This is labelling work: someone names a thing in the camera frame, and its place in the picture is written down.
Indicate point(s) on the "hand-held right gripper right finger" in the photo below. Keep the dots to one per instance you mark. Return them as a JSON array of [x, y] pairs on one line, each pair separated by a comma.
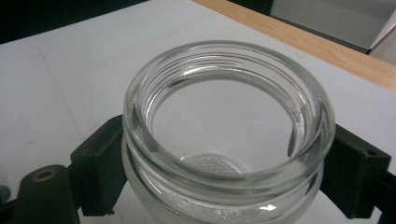
[[351, 174]]

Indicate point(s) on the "grey cabinet panel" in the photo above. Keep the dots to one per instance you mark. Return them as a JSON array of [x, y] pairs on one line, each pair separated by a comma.
[[327, 18]]

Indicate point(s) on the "wooden table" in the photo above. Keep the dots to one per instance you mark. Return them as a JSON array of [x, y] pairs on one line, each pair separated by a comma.
[[327, 49]]

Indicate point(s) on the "clear glass jar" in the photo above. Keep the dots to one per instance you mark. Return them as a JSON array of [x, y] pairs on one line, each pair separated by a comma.
[[230, 186]]

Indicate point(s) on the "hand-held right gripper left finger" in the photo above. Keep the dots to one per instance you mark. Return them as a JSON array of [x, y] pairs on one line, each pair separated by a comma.
[[99, 165]]

